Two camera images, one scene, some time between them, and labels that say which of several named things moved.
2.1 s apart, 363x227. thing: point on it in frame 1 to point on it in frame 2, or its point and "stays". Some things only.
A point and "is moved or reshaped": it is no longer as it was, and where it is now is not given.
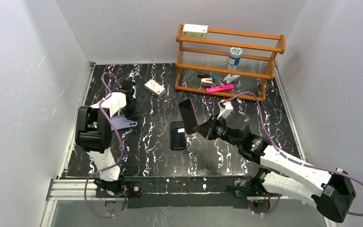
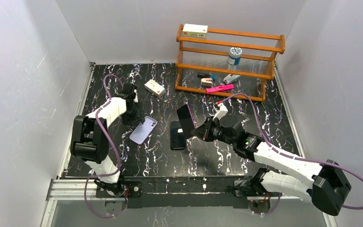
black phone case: [177, 135] stays
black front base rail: [182, 192] stays
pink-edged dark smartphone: [189, 115] is moved or reshaped
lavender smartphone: [121, 122] is moved or reshaped
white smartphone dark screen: [177, 135] stays
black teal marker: [203, 75] stays
